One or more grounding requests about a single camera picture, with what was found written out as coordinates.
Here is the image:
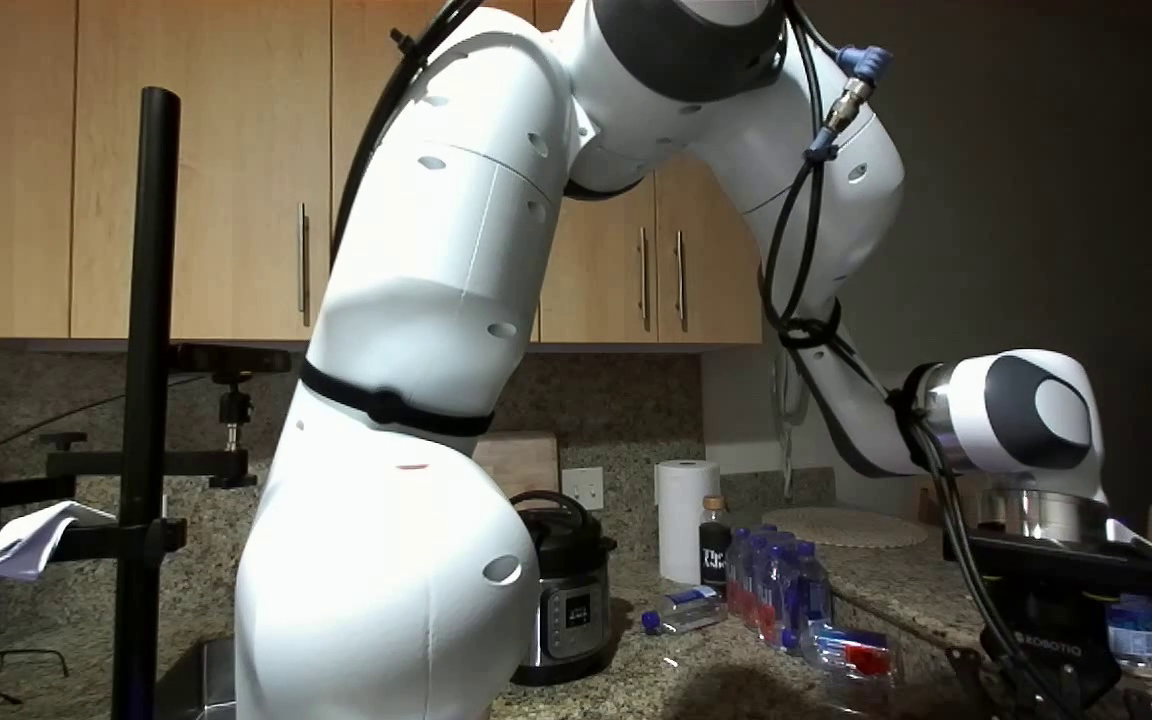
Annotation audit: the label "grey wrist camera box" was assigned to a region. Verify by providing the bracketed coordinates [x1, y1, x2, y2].
[1090, 512, 1152, 564]

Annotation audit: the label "light wooden wall cabinets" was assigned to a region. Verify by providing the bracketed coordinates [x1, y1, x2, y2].
[0, 0, 768, 347]

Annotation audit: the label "red blue plastic package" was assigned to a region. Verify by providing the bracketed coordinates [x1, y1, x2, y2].
[800, 614, 899, 685]

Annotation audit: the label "metal cabinet handle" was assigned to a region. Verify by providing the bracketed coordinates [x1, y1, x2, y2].
[670, 228, 697, 336]
[634, 222, 655, 336]
[295, 199, 314, 330]

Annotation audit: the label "black clamp rig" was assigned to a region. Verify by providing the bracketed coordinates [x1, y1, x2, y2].
[0, 428, 260, 671]

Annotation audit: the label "white wall outlet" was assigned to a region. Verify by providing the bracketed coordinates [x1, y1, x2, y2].
[559, 463, 608, 515]

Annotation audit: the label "black strap on arm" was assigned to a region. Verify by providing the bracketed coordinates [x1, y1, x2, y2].
[290, 355, 501, 440]

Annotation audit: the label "black camera on mount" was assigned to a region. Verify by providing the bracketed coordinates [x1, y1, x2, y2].
[170, 339, 307, 463]

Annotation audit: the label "wooden cutting board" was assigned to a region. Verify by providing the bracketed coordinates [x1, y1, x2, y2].
[466, 432, 564, 501]

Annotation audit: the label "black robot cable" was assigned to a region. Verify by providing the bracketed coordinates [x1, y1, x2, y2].
[328, 0, 1073, 720]

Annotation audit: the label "white paper towel roll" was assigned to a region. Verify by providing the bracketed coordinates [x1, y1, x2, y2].
[651, 456, 729, 593]

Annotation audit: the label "dark sauce bottle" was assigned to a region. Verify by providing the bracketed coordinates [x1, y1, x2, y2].
[697, 491, 734, 599]

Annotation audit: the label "white folded paper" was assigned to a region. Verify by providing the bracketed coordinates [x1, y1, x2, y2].
[0, 494, 120, 584]

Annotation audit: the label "black vertical stand pole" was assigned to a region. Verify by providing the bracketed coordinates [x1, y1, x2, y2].
[111, 85, 189, 720]

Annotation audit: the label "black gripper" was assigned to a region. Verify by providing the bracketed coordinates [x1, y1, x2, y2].
[950, 526, 1152, 720]

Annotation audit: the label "clear water bottle blue label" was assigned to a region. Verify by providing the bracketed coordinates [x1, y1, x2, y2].
[1105, 593, 1152, 671]

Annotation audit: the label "stainless steel sink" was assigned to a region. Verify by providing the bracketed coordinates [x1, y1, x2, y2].
[152, 633, 247, 720]

